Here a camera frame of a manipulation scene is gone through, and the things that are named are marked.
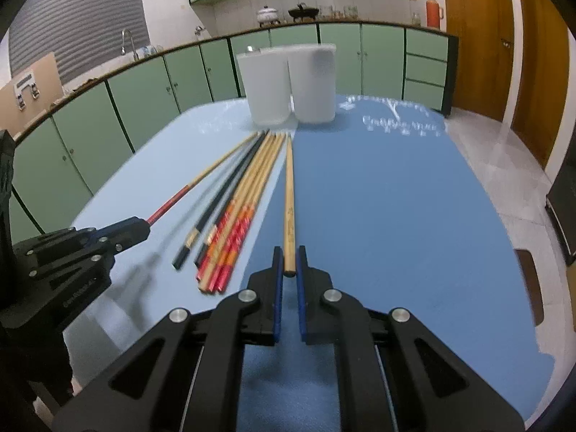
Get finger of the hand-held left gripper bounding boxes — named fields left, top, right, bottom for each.
left=13, top=217, right=151, bottom=257
left=13, top=242, right=117, bottom=287

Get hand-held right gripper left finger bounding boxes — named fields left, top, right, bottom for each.
left=51, top=245, right=285, bottom=432

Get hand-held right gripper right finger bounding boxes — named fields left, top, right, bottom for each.
left=296, top=245, right=526, bottom=432

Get black chopstick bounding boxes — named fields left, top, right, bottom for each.
left=194, top=131, right=272, bottom=267
left=172, top=130, right=268, bottom=271

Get red-handled wooden chopstick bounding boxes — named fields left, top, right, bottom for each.
left=147, top=132, right=262, bottom=226

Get plain wooden chopstick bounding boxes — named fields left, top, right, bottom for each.
left=283, top=136, right=298, bottom=278

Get white plastic cup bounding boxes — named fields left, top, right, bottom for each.
left=236, top=50, right=292, bottom=127
left=286, top=43, right=338, bottom=124

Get blue printed tablecloth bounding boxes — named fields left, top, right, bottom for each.
left=63, top=94, right=556, bottom=432

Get green base kitchen cabinets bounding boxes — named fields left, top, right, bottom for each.
left=0, top=22, right=460, bottom=246

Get cardboard box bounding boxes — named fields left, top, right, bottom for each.
left=0, top=51, right=64, bottom=139

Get chrome sink faucet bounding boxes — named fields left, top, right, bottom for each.
left=121, top=29, right=141, bottom=62

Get grey window blind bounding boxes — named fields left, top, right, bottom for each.
left=8, top=0, right=150, bottom=85

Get brown wooden stool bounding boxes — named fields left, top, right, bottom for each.
left=514, top=248, right=546, bottom=327

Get white lidded pot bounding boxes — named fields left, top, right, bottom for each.
left=256, top=5, right=282, bottom=26

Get black wok on stove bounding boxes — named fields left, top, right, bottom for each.
left=288, top=4, right=320, bottom=23

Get black oven cabinet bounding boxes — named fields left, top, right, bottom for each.
left=545, top=144, right=576, bottom=267

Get row of glass jars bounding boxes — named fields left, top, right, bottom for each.
left=320, top=5, right=361, bottom=21

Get red thermos flask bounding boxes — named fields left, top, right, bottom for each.
left=425, top=0, right=445, bottom=29

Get wooden door with handle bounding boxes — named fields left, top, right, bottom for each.
left=440, top=0, right=516, bottom=123

